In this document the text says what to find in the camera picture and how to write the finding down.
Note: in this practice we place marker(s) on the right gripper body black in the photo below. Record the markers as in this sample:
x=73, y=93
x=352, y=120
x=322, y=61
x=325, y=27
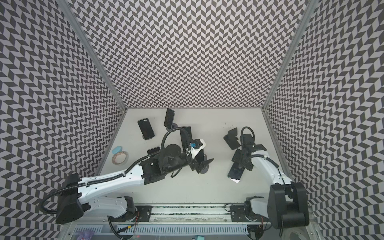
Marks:
x=240, y=154

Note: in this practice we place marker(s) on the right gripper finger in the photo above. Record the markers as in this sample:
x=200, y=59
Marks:
x=237, y=159
x=248, y=165

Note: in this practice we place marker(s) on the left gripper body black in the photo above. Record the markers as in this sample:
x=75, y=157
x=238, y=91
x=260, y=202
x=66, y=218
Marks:
x=183, y=162

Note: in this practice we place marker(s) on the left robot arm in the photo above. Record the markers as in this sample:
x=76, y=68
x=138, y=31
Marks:
x=90, y=196

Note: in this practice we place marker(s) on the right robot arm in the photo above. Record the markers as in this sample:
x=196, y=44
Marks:
x=286, y=205

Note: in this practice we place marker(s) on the grey round stand front centre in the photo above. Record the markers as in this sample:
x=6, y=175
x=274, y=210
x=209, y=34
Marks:
x=204, y=168

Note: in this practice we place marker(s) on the grey round stand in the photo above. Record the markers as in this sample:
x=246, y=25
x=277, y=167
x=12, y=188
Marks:
x=172, y=127
x=204, y=168

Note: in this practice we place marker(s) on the black folding stand right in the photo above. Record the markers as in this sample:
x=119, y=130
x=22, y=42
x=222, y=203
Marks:
x=232, y=139

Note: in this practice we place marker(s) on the grey round stand back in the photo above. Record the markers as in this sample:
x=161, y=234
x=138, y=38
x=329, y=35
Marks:
x=172, y=127

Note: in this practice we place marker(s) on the back phone teal edge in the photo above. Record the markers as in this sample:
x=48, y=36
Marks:
x=169, y=118

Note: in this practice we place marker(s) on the tape roll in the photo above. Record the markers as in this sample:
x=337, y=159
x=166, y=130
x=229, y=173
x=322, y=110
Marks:
x=120, y=158

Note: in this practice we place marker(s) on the blue oval object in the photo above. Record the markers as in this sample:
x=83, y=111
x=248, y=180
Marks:
x=117, y=150

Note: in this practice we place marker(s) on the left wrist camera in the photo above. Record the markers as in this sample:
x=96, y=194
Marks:
x=195, y=147

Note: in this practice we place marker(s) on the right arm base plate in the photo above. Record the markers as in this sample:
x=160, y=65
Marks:
x=241, y=214

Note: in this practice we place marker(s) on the aluminium rail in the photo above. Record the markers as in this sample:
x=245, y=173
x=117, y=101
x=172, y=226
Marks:
x=195, y=214

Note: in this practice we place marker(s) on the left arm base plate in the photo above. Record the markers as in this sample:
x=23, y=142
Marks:
x=141, y=214

